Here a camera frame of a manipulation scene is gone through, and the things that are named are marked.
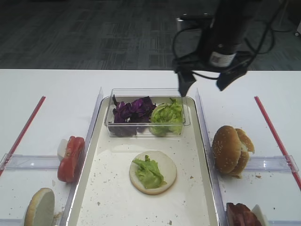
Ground clear plastic container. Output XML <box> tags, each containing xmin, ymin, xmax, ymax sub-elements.
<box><xmin>104</xmin><ymin>88</ymin><xmax>190</xmax><ymax>137</ymax></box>

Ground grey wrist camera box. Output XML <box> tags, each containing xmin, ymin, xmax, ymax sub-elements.
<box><xmin>176</xmin><ymin>13</ymin><xmax>214</xmax><ymax>31</ymax></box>

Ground metal serving tray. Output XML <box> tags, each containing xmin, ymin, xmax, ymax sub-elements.
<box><xmin>67</xmin><ymin>97</ymin><xmax>219</xmax><ymax>226</ymax></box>

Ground sesame bun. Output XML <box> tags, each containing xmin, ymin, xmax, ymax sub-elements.
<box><xmin>212</xmin><ymin>125</ymin><xmax>242</xmax><ymax>174</ymax></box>
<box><xmin>230</xmin><ymin>129</ymin><xmax>255</xmax><ymax>178</ymax></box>

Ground left long clear divider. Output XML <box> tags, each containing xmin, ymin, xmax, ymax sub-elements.
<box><xmin>59</xmin><ymin>89</ymin><xmax>103</xmax><ymax>226</ymax></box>

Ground right white wedge block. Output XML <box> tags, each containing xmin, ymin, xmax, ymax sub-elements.
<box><xmin>251</xmin><ymin>204</ymin><xmax>270</xmax><ymax>226</ymax></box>

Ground left white wedge block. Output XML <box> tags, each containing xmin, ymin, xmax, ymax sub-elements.
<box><xmin>57</xmin><ymin>139</ymin><xmax>68</xmax><ymax>161</ymax></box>

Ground tomato slices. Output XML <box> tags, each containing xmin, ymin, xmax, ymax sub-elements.
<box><xmin>226</xmin><ymin>202</ymin><xmax>262</xmax><ymax>226</ymax></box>
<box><xmin>57</xmin><ymin>136</ymin><xmax>85</xmax><ymax>183</ymax></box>

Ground green lettuce pile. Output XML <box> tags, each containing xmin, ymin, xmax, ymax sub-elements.
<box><xmin>150</xmin><ymin>98</ymin><xmax>183</xmax><ymax>137</ymax></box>

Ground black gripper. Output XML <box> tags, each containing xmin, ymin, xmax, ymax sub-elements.
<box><xmin>173</xmin><ymin>14</ymin><xmax>252</xmax><ymax>97</ymax></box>

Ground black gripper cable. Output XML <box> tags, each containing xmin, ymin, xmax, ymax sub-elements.
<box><xmin>172</xmin><ymin>0</ymin><xmax>283</xmax><ymax>80</ymax></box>

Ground left red tape strip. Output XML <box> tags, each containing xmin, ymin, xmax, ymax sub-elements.
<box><xmin>0</xmin><ymin>96</ymin><xmax>46</xmax><ymax>176</ymax></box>

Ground white wedge block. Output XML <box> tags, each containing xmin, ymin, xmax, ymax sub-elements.
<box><xmin>57</xmin><ymin>139</ymin><xmax>68</xmax><ymax>161</ymax></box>
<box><xmin>251</xmin><ymin>204</ymin><xmax>270</xmax><ymax>226</ymax></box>

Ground right red tape strip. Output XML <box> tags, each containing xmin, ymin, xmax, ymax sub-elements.
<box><xmin>254</xmin><ymin>96</ymin><xmax>301</xmax><ymax>189</ymax></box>

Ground sesame bun front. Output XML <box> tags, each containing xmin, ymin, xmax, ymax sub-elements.
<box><xmin>212</xmin><ymin>125</ymin><xmax>242</xmax><ymax>174</ymax></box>

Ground purple cabbage leaves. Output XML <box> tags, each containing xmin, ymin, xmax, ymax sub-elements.
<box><xmin>109</xmin><ymin>95</ymin><xmax>156</xmax><ymax>137</ymax></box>

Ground red tape strip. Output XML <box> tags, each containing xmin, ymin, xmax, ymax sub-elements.
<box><xmin>254</xmin><ymin>96</ymin><xmax>301</xmax><ymax>189</ymax></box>
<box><xmin>0</xmin><ymin>96</ymin><xmax>46</xmax><ymax>176</ymax></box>

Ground right long clear divider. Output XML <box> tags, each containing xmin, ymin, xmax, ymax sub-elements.
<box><xmin>195</xmin><ymin>89</ymin><xmax>229</xmax><ymax>226</ymax></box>

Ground bottom right clear divider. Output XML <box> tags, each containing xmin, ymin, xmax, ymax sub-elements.
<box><xmin>269</xmin><ymin>220</ymin><xmax>301</xmax><ymax>226</ymax></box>

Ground right tomato slices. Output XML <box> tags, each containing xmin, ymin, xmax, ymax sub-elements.
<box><xmin>226</xmin><ymin>202</ymin><xmax>262</xmax><ymax>226</ymax></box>

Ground sesame bun rear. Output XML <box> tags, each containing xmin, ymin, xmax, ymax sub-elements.
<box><xmin>230</xmin><ymin>129</ymin><xmax>255</xmax><ymax>178</ymax></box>

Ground left tomato slices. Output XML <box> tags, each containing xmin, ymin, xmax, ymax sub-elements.
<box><xmin>57</xmin><ymin>136</ymin><xmax>85</xmax><ymax>183</ymax></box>

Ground left standing bun half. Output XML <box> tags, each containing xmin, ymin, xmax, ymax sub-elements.
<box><xmin>23</xmin><ymin>188</ymin><xmax>55</xmax><ymax>226</ymax></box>

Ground bottom bun slice on tray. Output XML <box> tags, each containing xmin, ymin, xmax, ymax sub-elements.
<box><xmin>129</xmin><ymin>151</ymin><xmax>177</xmax><ymax>195</ymax></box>

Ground left cross clear divider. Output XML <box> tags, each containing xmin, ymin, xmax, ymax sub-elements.
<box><xmin>0</xmin><ymin>153</ymin><xmax>60</xmax><ymax>170</ymax></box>

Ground right cross clear divider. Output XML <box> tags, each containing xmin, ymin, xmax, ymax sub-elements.
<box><xmin>244</xmin><ymin>155</ymin><xmax>299</xmax><ymax>173</ymax></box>

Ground lettuce leaf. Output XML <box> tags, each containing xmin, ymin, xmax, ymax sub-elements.
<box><xmin>132</xmin><ymin>155</ymin><xmax>166</xmax><ymax>189</ymax></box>

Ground cross clear divider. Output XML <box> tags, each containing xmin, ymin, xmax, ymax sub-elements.
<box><xmin>244</xmin><ymin>155</ymin><xmax>299</xmax><ymax>173</ymax></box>
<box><xmin>0</xmin><ymin>153</ymin><xmax>60</xmax><ymax>170</ymax></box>

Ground long clear divider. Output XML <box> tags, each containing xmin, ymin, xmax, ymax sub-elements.
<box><xmin>59</xmin><ymin>89</ymin><xmax>103</xmax><ymax>226</ymax></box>
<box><xmin>195</xmin><ymin>89</ymin><xmax>229</xmax><ymax>226</ymax></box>

